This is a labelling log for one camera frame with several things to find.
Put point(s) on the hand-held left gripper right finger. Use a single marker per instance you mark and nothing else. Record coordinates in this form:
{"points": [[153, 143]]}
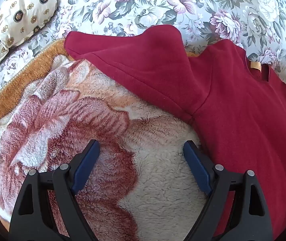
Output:
{"points": [[198, 168]]}

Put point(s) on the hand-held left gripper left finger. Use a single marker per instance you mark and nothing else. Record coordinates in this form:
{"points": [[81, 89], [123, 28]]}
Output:
{"points": [[86, 165]]}

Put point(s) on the dark red sweater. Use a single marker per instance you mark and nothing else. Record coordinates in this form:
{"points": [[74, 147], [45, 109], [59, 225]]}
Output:
{"points": [[233, 105]]}

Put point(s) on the floral fleece blanket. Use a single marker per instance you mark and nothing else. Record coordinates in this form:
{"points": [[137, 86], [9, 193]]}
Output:
{"points": [[145, 143]]}

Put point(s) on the floral bedspread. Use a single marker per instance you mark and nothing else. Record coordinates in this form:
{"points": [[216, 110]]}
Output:
{"points": [[158, 5]]}

